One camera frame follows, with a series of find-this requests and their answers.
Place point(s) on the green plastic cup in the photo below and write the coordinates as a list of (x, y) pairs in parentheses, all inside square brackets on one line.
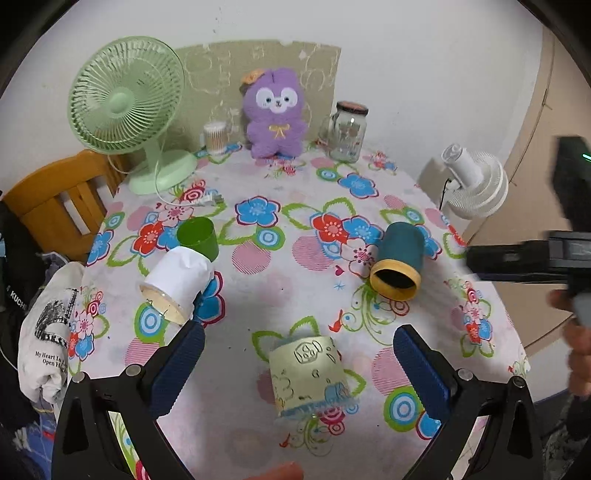
[(198, 234)]

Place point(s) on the floral tablecloth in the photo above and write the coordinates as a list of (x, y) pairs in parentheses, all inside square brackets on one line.
[(297, 239)]

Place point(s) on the white small fan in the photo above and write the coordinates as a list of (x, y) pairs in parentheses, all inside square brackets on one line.
[(470, 184)]

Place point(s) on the green desk fan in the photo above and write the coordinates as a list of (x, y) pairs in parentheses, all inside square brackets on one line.
[(123, 100)]

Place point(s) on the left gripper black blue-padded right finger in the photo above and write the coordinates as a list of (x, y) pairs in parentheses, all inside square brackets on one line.
[(510, 447)]

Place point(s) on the pale yellow patterned cup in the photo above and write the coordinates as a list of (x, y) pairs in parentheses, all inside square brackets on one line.
[(308, 377)]

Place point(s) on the purple plush bunny toy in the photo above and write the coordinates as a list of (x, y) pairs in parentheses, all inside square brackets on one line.
[(273, 105)]

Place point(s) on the glass jar with lid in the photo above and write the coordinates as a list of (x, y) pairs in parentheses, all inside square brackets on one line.
[(342, 133)]

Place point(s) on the black clothes pile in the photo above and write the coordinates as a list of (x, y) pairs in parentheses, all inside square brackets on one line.
[(22, 274)]

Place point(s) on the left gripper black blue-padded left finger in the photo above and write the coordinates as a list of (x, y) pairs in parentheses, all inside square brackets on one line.
[(85, 443)]

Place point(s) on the folded white printed shirt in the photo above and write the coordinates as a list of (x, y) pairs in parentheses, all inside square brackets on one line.
[(44, 335)]

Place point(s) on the white paper-wrapped cup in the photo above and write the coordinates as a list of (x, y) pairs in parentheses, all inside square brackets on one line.
[(173, 284)]

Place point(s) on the teal cup with yellow rim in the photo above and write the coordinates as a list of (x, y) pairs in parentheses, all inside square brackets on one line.
[(397, 272)]

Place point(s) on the cotton swab container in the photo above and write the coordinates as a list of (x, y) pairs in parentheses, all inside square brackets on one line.
[(216, 137)]

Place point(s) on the person's hand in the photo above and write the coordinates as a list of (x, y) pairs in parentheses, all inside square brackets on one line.
[(577, 338)]

